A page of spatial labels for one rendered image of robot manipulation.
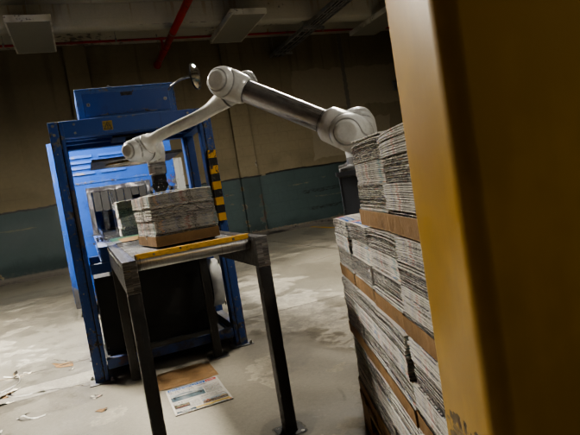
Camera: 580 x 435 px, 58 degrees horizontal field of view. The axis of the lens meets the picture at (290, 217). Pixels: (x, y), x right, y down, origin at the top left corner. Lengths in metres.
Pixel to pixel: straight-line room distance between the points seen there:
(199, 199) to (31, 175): 8.60
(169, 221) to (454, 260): 2.07
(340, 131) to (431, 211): 1.84
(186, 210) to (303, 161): 9.49
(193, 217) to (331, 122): 0.72
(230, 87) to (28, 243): 8.75
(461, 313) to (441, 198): 0.06
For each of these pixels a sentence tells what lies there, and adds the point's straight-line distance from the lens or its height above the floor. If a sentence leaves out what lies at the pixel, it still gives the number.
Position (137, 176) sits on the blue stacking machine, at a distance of 5.66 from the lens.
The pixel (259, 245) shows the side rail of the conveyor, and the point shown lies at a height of 0.76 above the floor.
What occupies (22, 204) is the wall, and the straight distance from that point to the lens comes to 10.83.
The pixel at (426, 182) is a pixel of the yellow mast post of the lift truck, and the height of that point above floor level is 0.97.
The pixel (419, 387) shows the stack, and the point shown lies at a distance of 1.26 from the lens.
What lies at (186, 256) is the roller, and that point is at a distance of 2.07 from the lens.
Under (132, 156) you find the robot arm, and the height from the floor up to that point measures 1.23.
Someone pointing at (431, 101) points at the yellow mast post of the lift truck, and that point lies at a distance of 0.29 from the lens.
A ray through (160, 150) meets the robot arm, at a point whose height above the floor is 1.25.
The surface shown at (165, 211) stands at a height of 0.95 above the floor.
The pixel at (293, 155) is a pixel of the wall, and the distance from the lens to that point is 11.67.
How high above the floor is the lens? 0.98
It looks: 3 degrees down
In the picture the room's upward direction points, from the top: 9 degrees counter-clockwise
